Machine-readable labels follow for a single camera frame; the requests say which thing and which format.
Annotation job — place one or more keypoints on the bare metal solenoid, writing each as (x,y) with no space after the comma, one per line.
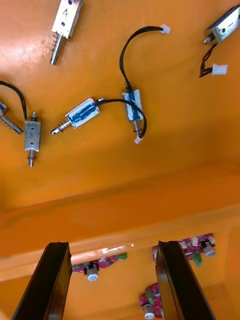
(32,136)

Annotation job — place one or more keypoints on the yellow-orange plastic bin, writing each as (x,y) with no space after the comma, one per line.
(175,162)
(120,287)

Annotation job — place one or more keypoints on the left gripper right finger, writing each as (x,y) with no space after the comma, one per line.
(180,287)

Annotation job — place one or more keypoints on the round red circuit board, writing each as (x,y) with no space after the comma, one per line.
(92,271)
(153,303)
(197,243)

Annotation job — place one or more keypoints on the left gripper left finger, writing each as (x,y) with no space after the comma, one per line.
(47,287)

